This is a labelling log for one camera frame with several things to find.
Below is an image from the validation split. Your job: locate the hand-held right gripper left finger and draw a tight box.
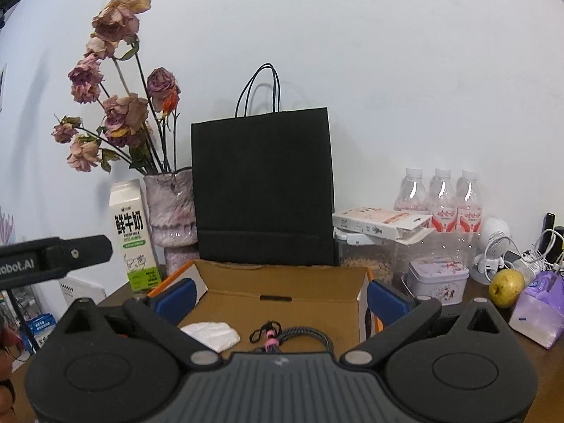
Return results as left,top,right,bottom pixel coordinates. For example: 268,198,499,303
57,277,223,369

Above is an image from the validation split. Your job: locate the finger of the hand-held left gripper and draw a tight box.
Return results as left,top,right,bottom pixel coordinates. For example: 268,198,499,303
42,235,114,281

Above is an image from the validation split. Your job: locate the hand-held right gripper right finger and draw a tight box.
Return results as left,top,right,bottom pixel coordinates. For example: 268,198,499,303
339,279,512,369

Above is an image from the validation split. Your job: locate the cardboard box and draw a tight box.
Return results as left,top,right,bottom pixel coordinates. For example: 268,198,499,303
147,259,382,354

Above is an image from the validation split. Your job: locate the white desk calendar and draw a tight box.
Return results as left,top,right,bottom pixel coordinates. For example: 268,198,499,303
57,275,107,308

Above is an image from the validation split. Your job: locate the clear oat container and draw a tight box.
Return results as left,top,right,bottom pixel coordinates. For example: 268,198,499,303
335,227,398,285

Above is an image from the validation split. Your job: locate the crumpled white tissue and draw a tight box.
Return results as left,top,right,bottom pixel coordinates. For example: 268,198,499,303
180,321,241,354

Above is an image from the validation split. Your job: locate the floral tin box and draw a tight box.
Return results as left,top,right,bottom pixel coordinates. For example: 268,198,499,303
405,256,470,307

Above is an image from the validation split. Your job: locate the black metal rod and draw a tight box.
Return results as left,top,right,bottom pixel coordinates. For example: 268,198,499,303
8,291,39,354

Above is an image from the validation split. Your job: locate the white green milk carton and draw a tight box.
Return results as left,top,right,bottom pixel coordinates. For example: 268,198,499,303
109,179,162,293

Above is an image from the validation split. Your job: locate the blue packet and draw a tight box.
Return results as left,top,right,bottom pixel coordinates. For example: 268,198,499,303
24,312,56,350

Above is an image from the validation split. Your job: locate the flat white carton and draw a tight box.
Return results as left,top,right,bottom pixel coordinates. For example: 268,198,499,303
332,206,437,246

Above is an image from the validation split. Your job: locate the mottled purple vase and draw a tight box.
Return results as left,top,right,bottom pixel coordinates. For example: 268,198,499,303
143,167,197,275

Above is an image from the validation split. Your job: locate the clear water bottle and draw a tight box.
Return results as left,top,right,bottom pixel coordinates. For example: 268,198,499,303
427,168,459,231
394,167,428,213
456,169,485,234

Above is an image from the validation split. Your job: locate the yellow green apple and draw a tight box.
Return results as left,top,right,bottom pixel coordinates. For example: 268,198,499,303
488,269,526,308

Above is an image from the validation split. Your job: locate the small white fan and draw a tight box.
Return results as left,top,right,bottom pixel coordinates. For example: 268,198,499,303
469,217,514,285

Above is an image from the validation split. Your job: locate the black paper bag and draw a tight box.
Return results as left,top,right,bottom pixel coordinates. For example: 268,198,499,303
190,63,339,268

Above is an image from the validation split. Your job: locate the dried rose bouquet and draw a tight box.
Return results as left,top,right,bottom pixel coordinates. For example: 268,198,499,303
52,0,182,175

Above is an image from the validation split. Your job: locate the purple tissue pack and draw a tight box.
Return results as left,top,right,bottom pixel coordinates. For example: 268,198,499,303
508,270,564,350

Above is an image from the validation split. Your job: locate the black slim device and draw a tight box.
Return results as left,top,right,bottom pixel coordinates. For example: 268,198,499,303
544,212,556,253

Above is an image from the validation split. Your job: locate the black braided cable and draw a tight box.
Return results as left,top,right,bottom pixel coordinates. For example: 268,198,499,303
249,320,336,354

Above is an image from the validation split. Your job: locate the white charging cable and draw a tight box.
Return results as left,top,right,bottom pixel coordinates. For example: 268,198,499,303
513,228,564,283

